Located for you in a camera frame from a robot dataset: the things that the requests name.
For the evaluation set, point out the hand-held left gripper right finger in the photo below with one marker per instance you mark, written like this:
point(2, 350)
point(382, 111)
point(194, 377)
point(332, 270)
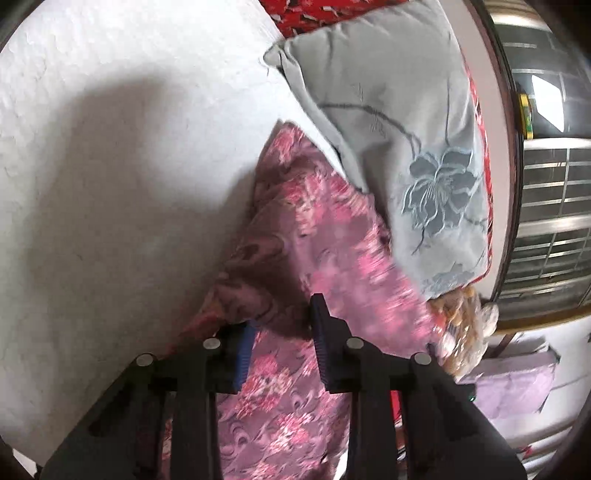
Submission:
point(318, 341)

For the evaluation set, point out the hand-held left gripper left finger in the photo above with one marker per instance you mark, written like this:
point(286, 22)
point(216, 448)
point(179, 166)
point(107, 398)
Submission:
point(242, 356)

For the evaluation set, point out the purple floral garment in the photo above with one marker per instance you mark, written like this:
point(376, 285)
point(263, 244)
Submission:
point(300, 240)

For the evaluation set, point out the plastic bag of plush toys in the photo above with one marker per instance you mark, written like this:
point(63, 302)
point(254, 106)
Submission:
point(466, 332)

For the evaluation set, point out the lilac folded cloth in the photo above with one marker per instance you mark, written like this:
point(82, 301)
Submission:
point(508, 387)

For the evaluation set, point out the white textured bedspread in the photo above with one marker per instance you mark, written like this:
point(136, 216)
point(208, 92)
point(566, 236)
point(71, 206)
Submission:
point(115, 161)

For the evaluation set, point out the grey flower-print pillow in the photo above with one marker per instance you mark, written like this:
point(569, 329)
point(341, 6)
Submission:
point(392, 115)

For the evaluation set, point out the window with metal grille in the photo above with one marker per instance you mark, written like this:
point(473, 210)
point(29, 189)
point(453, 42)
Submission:
point(554, 194)

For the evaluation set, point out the yellow object on windowsill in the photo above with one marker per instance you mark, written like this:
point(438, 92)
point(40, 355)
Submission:
point(527, 117)

